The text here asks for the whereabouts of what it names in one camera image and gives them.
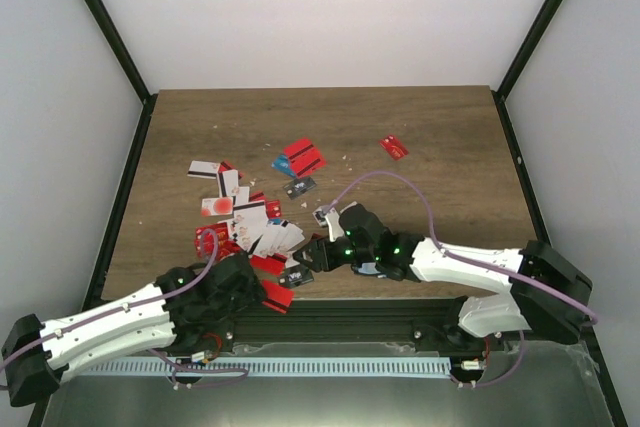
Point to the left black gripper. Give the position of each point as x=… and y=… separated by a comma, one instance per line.
x=252, y=295

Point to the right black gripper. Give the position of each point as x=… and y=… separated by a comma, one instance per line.
x=315, y=250

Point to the red striped card bottom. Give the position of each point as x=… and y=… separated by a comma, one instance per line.
x=277, y=297

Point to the red striped card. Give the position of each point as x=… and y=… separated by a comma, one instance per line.
x=304, y=157
x=317, y=239
x=277, y=297

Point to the blue leather card holder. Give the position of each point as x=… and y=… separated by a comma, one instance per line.
x=369, y=269

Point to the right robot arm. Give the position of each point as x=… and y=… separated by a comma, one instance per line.
x=531, y=289

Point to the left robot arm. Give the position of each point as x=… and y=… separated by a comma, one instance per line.
x=39, y=356

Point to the black VIP card bottom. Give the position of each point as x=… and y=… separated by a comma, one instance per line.
x=293, y=277

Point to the black vip card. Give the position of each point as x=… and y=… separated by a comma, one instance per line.
x=299, y=186
x=293, y=277

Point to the red gold cards pile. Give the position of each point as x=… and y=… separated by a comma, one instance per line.
x=208, y=236

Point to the small red card centre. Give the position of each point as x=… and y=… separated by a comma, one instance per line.
x=273, y=209

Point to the black VIP card top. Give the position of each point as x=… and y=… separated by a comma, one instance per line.
x=299, y=186

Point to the red striped card top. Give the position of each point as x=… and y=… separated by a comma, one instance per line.
x=304, y=157

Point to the white red-circle card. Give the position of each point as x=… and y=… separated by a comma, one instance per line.
x=219, y=206

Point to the blue card top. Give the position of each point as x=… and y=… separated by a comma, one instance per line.
x=282, y=165

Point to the white striped card upright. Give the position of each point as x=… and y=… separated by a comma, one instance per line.
x=228, y=183

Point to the white striped card top-left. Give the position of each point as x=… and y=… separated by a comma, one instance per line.
x=203, y=169

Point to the red card far right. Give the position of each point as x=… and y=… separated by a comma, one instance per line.
x=394, y=147

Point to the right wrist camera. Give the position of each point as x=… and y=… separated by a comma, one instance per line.
x=328, y=217

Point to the black aluminium frame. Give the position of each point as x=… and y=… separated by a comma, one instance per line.
x=339, y=320

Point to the light blue slotted rail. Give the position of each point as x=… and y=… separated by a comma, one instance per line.
x=401, y=367

